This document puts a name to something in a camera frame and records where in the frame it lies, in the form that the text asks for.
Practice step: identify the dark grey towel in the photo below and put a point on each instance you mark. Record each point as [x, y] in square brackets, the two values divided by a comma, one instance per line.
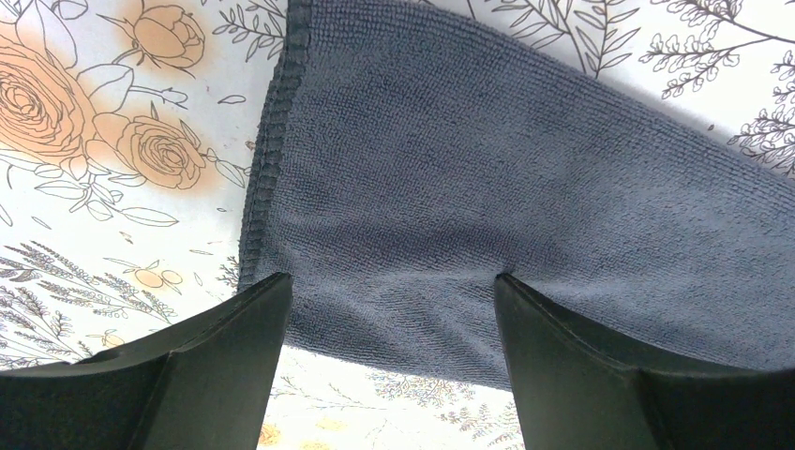
[407, 156]

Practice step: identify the floral tablecloth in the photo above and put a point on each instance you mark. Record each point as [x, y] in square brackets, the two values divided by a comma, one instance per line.
[128, 129]

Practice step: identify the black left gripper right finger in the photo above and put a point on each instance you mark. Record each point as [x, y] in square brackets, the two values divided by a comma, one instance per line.
[578, 384]

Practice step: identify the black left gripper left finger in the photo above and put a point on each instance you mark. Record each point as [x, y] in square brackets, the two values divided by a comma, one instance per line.
[202, 383]

